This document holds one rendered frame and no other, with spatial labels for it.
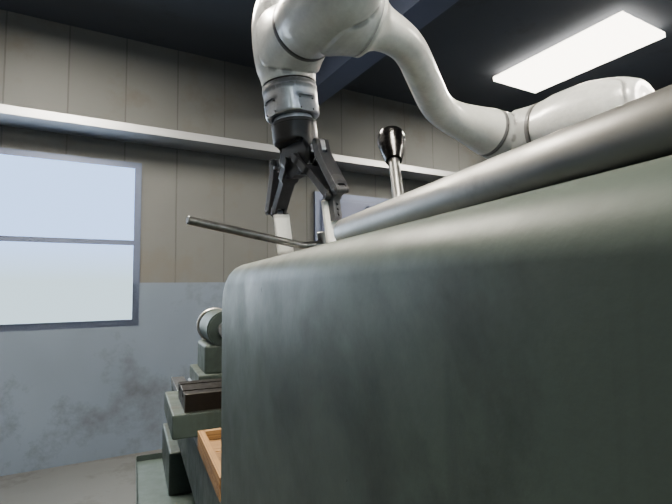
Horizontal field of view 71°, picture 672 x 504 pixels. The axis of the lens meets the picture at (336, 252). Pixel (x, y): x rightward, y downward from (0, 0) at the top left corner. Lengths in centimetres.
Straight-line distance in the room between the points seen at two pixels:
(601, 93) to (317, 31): 52
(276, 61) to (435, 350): 65
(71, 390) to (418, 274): 389
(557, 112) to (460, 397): 86
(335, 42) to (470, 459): 61
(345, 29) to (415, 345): 55
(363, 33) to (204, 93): 378
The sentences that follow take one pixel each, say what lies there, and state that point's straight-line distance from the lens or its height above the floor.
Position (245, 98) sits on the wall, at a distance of 454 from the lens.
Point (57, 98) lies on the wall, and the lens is 424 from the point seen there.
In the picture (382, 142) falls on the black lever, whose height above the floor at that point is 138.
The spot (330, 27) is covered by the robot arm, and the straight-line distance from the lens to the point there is 68.
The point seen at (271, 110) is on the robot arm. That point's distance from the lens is 79.
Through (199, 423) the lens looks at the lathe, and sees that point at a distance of 127.
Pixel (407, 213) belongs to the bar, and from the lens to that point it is 25.
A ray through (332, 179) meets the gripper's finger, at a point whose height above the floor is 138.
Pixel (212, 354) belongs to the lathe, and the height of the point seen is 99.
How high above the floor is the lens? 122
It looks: 5 degrees up
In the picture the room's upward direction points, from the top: 1 degrees counter-clockwise
